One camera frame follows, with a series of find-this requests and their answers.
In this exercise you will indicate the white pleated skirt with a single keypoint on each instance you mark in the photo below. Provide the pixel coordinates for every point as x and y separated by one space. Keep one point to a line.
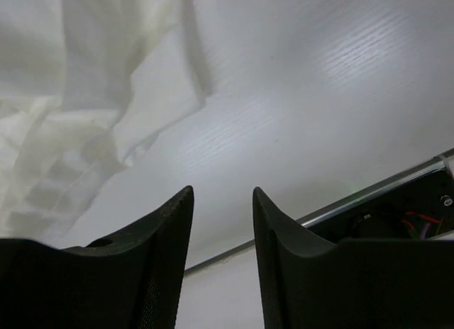
86 88

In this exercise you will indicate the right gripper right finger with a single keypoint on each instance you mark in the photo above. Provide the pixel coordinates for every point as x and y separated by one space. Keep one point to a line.
309 282

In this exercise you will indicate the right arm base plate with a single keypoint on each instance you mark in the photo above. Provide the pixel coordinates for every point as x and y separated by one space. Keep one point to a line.
413 203

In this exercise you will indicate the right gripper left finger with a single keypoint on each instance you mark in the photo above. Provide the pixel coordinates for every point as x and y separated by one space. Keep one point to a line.
131 278

